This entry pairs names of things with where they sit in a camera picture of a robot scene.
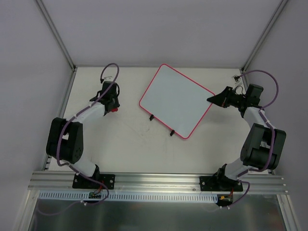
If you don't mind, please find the pink framed whiteboard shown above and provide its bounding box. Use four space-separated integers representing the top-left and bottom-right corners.
139 64 215 139

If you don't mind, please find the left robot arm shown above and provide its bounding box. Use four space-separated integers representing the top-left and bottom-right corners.
46 81 120 188

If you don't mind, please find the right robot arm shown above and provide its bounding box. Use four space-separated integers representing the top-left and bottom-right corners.
206 84 286 191

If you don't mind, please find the black whiteboard stand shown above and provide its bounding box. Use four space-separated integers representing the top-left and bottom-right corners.
149 114 175 137

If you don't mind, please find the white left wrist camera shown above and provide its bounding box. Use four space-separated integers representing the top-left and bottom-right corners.
100 76 113 83

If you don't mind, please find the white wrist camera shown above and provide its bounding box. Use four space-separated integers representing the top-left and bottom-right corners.
100 76 113 83
231 75 242 88

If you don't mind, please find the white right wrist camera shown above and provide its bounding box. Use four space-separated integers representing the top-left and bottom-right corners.
231 75 242 88

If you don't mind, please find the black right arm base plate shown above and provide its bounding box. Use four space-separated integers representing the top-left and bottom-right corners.
199 175 243 192

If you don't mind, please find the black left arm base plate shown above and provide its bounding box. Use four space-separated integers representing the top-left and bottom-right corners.
72 174 116 190

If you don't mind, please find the white slotted cable duct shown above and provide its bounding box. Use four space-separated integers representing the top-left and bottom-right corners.
38 191 218 204

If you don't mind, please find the aluminium mounting rail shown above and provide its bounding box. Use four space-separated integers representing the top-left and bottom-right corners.
28 171 289 194

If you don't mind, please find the aluminium left corner post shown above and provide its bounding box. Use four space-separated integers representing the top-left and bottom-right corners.
34 0 76 71

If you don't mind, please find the aluminium corner post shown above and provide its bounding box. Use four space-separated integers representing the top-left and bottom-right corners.
34 0 76 71
241 0 289 72

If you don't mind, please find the aluminium right corner post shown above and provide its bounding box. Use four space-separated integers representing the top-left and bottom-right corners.
241 0 289 72

